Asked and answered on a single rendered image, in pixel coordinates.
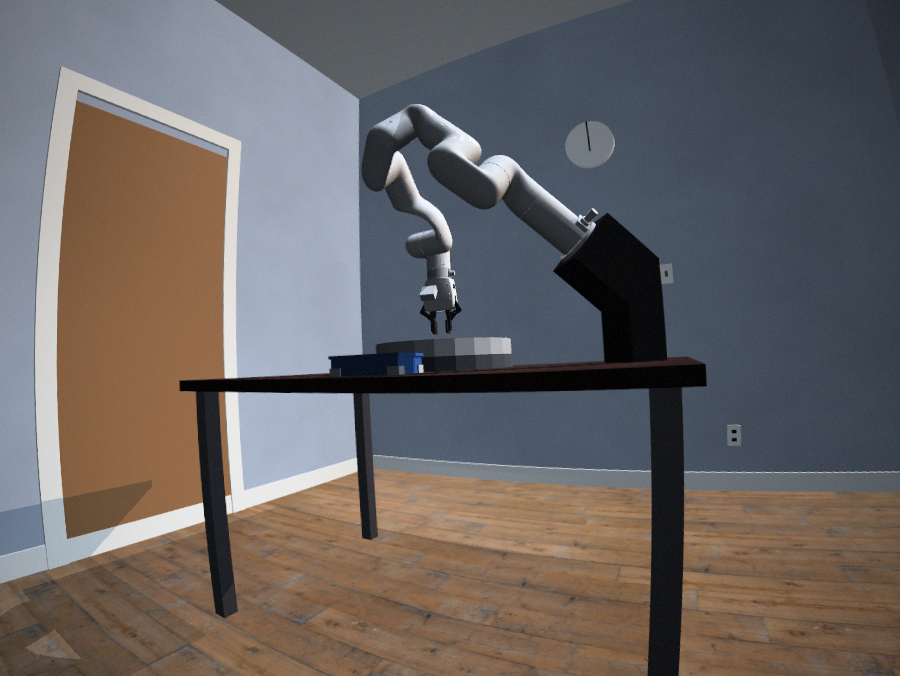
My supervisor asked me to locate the blue tray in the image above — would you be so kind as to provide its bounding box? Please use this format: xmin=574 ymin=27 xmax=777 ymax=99
xmin=328 ymin=353 xmax=424 ymax=377

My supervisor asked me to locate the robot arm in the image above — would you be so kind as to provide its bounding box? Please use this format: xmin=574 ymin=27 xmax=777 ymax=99
xmin=362 ymin=104 xmax=598 ymax=279

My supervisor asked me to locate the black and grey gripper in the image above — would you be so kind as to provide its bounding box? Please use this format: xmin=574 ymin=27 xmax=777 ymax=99
xmin=420 ymin=277 xmax=462 ymax=334

